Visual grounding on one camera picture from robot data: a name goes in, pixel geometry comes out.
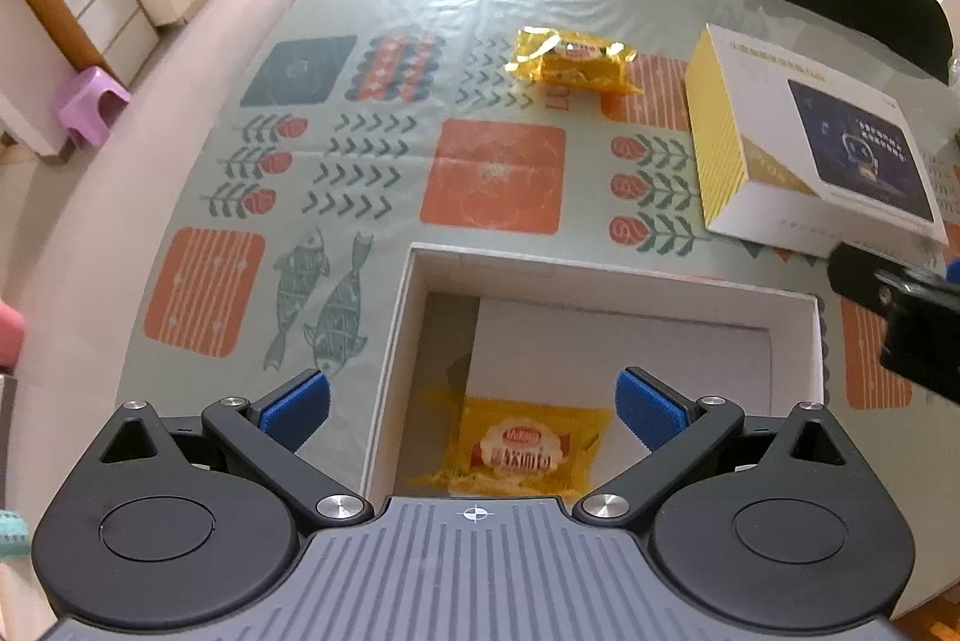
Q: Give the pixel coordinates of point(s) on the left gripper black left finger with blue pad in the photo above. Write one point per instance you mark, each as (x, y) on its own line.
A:
(260, 439)

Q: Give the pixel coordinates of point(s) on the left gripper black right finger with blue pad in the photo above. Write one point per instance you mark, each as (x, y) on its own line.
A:
(680, 436)

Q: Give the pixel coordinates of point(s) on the yellow soft bread packet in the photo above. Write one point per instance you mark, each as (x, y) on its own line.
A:
(470, 446)

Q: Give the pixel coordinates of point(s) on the open white cardboard box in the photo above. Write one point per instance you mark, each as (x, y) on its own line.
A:
(470, 323)

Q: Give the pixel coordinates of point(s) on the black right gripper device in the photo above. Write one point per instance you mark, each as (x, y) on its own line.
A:
(919, 309)

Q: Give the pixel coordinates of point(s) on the white yellow striped product box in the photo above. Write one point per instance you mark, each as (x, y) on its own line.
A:
(795, 155)

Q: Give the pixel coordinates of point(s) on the patterned plastic tablecloth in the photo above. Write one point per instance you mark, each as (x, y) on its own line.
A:
(395, 120)

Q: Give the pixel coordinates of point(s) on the purple plastic stool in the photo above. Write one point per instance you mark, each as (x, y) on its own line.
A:
(78, 104)

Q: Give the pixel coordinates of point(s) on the yellow cake snack packet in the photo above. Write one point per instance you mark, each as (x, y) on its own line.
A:
(574, 60)

